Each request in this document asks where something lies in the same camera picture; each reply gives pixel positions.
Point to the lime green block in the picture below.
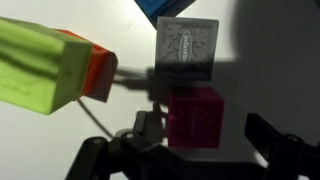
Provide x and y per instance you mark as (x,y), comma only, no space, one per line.
(40,66)

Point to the magenta block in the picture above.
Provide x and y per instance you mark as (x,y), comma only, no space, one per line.
(196,118)

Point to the orange block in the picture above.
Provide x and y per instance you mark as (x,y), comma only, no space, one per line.
(101,73)

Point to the blue block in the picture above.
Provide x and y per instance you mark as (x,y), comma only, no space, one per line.
(160,10)

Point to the grey block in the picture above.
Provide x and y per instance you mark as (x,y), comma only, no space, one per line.
(186,50)

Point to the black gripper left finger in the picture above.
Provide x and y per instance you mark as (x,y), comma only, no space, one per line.
(126,153)

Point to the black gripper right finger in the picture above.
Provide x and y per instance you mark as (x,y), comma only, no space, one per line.
(286,156)

